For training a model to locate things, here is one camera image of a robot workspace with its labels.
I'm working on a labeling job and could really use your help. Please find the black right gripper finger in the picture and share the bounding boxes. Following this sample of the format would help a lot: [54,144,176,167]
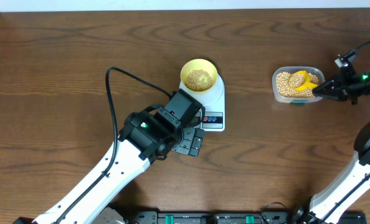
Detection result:
[312,78,341,93]
[312,90,340,101]

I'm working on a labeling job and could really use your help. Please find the yellow plastic bowl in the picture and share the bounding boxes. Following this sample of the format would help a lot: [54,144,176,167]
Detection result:
[180,58,218,93]

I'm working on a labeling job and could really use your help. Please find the soybeans in container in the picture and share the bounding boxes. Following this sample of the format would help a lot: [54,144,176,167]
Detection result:
[276,72,319,98]

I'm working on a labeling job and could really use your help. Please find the soybeans in bowl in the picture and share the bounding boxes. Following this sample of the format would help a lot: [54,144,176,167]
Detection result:
[184,69,214,92]

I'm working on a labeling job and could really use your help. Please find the yellow plastic scoop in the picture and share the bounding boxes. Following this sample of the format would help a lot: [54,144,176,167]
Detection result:
[288,70,318,92]

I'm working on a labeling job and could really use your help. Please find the white digital kitchen scale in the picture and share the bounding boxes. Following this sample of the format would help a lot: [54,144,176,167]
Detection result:
[179,75,225,132]

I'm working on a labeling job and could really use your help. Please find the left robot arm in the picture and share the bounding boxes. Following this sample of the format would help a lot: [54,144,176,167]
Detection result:
[15,90,205,223]

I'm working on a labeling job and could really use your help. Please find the clear plastic container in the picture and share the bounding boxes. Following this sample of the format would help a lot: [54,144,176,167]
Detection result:
[272,66,325,103]

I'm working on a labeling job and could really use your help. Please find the green tape strip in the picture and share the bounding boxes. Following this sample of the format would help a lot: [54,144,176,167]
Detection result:
[290,102,305,106]

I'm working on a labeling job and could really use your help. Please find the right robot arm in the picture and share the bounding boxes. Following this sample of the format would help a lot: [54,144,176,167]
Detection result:
[289,50,370,223]

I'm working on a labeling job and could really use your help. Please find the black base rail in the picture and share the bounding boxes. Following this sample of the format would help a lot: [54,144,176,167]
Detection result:
[110,202,368,224]

